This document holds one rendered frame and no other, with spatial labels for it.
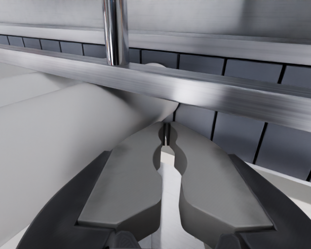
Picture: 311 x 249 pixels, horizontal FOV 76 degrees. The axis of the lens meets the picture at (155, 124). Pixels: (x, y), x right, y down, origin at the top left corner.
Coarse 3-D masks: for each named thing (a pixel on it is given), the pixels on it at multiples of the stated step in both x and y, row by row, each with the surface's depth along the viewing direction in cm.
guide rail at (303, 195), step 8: (168, 152) 17; (160, 160) 18; (168, 160) 17; (264, 176) 15; (272, 176) 15; (280, 184) 14; (288, 184) 14; (296, 184) 14; (304, 184) 14; (288, 192) 13; (296, 192) 13; (304, 192) 13; (296, 200) 13; (304, 200) 13; (304, 208) 13
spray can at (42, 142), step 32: (160, 64) 17; (64, 96) 10; (96, 96) 11; (128, 96) 12; (0, 128) 7; (32, 128) 8; (64, 128) 9; (96, 128) 10; (128, 128) 12; (0, 160) 7; (32, 160) 7; (64, 160) 8; (0, 192) 6; (32, 192) 7; (0, 224) 7
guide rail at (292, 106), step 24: (0, 48) 15; (24, 48) 15; (48, 72) 13; (72, 72) 12; (96, 72) 11; (120, 72) 10; (144, 72) 9; (168, 72) 9; (192, 72) 9; (168, 96) 9; (192, 96) 8; (216, 96) 8; (240, 96) 7; (264, 96) 7; (288, 96) 7; (264, 120) 7; (288, 120) 7
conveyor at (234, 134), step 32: (192, 64) 16; (224, 64) 15; (256, 64) 14; (288, 64) 16; (192, 128) 19; (224, 128) 17; (256, 128) 16; (288, 128) 15; (256, 160) 17; (288, 160) 15
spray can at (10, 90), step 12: (36, 72) 14; (0, 84) 12; (12, 84) 12; (24, 84) 12; (36, 84) 13; (48, 84) 13; (60, 84) 14; (72, 84) 14; (0, 96) 11; (12, 96) 11; (24, 96) 12
